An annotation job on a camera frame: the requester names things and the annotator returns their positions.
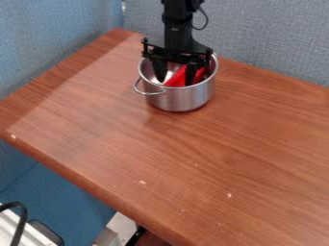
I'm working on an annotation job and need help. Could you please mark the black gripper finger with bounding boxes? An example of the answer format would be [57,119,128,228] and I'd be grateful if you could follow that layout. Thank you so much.
[184,62,199,86]
[151,58,167,82]

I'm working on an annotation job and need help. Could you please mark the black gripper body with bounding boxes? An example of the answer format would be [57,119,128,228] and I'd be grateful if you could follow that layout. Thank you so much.
[141,20,213,66]

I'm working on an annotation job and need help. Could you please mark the red plastic block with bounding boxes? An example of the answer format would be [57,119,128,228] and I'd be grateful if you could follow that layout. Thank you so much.
[164,64,208,87]

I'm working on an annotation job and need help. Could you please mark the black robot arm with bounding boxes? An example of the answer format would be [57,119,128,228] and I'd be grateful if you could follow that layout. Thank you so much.
[141,0,213,86]

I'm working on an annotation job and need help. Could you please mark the white and black box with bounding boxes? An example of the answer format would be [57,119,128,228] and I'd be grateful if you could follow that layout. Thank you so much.
[0,202,64,246]

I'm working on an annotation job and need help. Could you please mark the metal pot with handle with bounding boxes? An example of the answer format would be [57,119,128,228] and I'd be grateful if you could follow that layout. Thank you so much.
[133,55,219,112]

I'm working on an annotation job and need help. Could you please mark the black table leg frame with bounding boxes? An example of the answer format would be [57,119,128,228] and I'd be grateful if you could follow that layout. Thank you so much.
[124,227,147,246]

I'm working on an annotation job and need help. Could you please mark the black cable loop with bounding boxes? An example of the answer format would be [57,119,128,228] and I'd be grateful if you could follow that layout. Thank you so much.
[0,201,29,246]

